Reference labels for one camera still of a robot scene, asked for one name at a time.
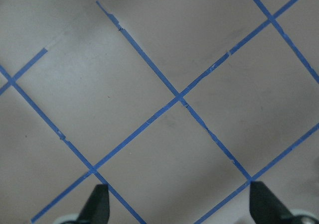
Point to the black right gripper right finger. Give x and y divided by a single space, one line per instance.
265 207

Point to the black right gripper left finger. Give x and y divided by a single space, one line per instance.
97 208

